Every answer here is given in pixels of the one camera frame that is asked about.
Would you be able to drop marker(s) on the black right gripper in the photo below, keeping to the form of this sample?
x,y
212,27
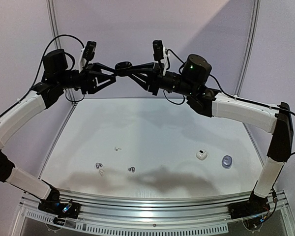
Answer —
x,y
154,81

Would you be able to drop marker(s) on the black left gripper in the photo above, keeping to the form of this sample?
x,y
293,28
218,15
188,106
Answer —
x,y
88,81

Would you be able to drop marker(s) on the black charging case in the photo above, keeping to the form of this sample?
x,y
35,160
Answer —
x,y
121,68

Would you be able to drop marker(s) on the white charging case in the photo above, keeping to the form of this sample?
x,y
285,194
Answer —
x,y
202,154

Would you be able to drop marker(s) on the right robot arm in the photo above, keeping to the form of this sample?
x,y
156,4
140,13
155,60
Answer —
x,y
209,102

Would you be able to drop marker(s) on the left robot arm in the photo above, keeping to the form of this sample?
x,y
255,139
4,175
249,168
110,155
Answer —
x,y
57,77

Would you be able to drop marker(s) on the translucent blue charging case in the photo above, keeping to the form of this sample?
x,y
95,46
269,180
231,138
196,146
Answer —
x,y
227,161

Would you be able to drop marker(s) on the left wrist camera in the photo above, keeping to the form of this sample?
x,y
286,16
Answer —
x,y
86,54

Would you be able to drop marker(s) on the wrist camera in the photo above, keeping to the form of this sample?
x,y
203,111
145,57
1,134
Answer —
x,y
86,54
161,56

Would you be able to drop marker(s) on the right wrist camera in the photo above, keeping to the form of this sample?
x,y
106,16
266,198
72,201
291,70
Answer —
x,y
161,56

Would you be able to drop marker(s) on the left aluminium corner post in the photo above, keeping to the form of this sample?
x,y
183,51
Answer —
x,y
52,17

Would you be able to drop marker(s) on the aluminium corner post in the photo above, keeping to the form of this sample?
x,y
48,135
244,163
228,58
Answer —
x,y
249,45
52,17

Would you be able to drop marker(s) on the right aluminium corner post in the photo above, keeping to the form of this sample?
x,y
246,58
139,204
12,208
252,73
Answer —
x,y
249,45

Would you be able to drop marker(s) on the aluminium front rail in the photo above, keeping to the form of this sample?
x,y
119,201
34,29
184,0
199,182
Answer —
x,y
134,209

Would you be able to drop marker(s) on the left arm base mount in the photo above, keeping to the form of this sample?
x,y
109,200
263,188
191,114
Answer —
x,y
61,210

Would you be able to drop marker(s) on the perforated white cable tray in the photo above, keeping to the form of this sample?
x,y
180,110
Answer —
x,y
42,224

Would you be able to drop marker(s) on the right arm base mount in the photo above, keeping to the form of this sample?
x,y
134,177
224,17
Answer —
x,y
253,206

